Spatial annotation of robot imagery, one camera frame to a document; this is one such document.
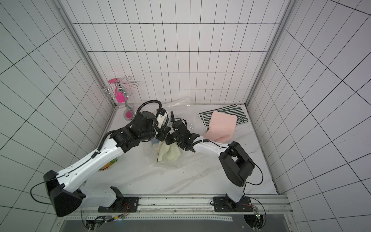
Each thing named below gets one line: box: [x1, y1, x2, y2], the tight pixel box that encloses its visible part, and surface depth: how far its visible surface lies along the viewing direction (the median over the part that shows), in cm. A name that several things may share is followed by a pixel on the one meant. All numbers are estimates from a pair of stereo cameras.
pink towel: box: [202, 110, 237, 144], surface depth 106 cm
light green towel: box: [157, 141, 182, 163], surface depth 83 cm
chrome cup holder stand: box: [102, 76, 139, 121], surface depth 103 cm
